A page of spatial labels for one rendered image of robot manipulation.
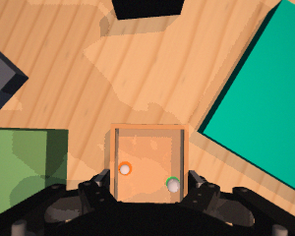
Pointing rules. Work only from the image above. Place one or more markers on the black rectangular block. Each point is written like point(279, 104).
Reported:
point(137, 9)

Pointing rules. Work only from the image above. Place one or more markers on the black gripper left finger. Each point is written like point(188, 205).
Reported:
point(58, 205)

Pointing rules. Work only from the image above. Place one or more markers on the green flat rectangular slab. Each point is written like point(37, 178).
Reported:
point(254, 114)

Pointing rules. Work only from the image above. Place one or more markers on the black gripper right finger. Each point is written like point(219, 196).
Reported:
point(245, 209)

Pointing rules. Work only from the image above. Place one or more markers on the dark grey flat rectangular block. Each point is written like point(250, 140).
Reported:
point(11, 79)

